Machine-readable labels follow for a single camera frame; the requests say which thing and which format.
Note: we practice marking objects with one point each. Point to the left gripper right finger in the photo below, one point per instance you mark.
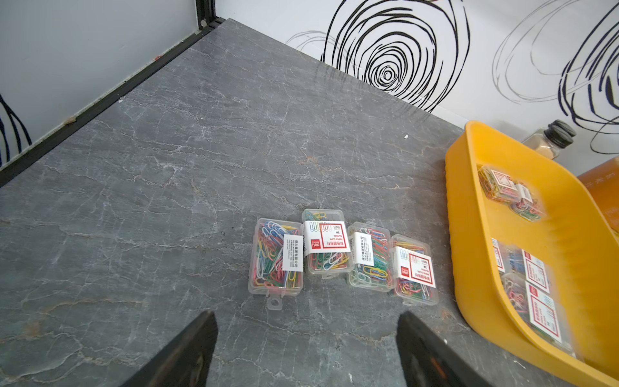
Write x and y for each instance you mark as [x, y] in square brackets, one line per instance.
[427, 361]

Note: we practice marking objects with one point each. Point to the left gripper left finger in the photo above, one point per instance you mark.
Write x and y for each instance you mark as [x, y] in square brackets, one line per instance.
[185, 360]

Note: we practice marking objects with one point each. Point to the paper clip box table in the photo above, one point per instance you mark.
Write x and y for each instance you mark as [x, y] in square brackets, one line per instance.
[415, 280]

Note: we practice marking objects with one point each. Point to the yellow plastic tray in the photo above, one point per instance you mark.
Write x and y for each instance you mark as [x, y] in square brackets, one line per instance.
[573, 238]

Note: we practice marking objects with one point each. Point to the paper clip box in tray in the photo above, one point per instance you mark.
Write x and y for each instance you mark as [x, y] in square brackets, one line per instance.
[497, 185]

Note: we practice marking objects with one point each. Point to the near spice bottle black cap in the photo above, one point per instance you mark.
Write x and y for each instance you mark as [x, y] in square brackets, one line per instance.
[550, 141]

